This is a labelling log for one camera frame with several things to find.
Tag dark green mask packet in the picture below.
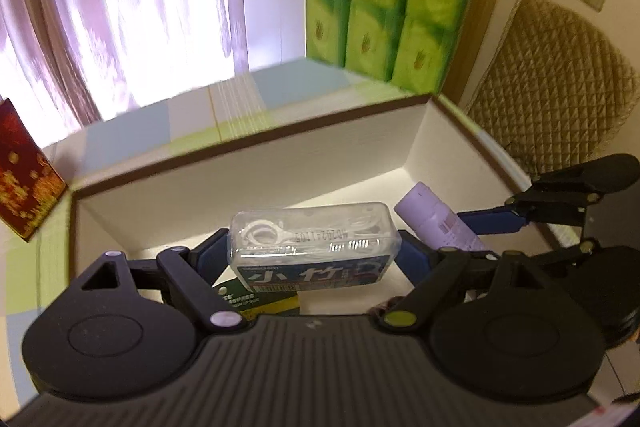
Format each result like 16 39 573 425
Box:
213 277 300 321

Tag purple lotion tube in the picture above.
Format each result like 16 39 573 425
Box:
394 182 487 251

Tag clear dental floss box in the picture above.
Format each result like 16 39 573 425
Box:
228 202 401 293

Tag dark purple velvet scrunchie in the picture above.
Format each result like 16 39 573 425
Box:
368 296 405 319

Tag brown cardboard storage box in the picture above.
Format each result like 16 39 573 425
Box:
68 93 572 318

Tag red gold gift box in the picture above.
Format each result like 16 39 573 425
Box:
0 98 67 242

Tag checkered tablecloth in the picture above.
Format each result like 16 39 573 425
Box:
0 66 507 408

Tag pink patterned curtain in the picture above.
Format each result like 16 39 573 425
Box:
1 0 248 144

